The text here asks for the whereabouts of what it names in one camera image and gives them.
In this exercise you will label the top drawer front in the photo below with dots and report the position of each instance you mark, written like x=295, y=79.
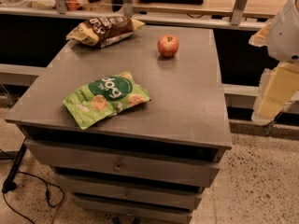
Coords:
x=119, y=162

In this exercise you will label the brown chip bag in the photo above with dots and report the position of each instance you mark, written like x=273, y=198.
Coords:
x=104, y=31

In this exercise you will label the drawer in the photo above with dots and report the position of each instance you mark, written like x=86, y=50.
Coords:
x=128, y=192
x=119, y=162
x=131, y=210

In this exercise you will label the grey drawer cabinet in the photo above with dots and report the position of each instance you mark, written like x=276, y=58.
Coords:
x=128, y=131

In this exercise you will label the metal bracket middle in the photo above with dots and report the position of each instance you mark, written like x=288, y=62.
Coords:
x=127, y=8

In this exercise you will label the black stand leg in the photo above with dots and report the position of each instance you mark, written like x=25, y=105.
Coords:
x=16, y=158

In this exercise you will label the green snack bag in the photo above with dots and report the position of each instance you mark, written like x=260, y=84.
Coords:
x=103, y=98

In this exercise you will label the middle drawer front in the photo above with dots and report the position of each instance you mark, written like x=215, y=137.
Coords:
x=128, y=192

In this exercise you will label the bottom drawer front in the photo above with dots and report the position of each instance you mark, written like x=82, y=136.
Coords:
x=131, y=210

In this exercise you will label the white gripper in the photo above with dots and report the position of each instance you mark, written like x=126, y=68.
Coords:
x=285, y=37

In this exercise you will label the red apple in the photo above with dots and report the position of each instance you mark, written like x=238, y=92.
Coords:
x=168, y=46

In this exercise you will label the metal bracket right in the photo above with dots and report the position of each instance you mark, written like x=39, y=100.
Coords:
x=238, y=11

